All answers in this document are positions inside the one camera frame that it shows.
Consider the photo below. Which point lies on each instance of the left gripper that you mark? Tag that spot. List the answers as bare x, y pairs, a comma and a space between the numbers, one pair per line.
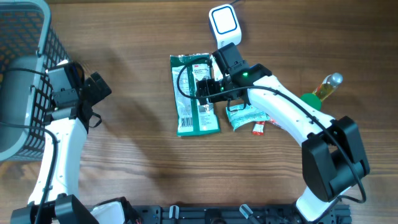
98, 94

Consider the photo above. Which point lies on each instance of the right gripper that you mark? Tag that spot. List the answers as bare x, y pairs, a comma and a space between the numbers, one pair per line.
213, 97

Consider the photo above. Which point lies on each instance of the green 3M product package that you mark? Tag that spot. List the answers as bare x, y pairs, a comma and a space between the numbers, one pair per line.
193, 119

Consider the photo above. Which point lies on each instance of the teal packet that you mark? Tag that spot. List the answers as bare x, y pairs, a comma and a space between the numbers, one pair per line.
238, 115

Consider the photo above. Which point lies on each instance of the red stick sachet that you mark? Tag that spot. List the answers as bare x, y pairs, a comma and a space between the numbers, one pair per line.
258, 128

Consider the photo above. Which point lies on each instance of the orange small carton box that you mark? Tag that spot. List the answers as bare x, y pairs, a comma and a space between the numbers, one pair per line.
275, 123

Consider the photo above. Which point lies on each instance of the small yellow oil bottle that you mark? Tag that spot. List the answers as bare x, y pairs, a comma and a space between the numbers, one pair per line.
328, 86

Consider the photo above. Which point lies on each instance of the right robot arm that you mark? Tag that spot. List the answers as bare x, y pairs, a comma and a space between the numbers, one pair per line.
333, 154

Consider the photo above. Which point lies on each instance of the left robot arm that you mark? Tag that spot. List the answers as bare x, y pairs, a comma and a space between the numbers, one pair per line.
66, 125

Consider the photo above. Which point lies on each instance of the white barcode scanner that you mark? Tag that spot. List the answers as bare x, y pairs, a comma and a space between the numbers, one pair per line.
224, 25

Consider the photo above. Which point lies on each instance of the grey plastic shopping basket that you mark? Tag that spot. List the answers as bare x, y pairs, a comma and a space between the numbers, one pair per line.
29, 46

